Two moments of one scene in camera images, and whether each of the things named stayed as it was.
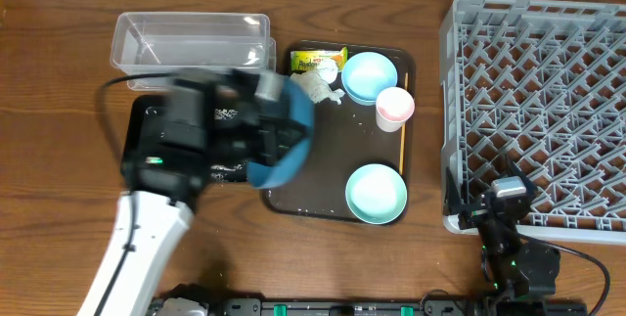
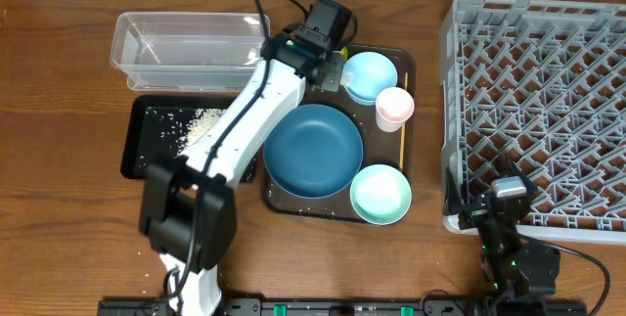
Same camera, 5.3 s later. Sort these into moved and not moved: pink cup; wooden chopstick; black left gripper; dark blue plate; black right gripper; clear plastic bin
Moved: black left gripper; dark blue plate
Not moved: clear plastic bin; pink cup; wooden chopstick; black right gripper
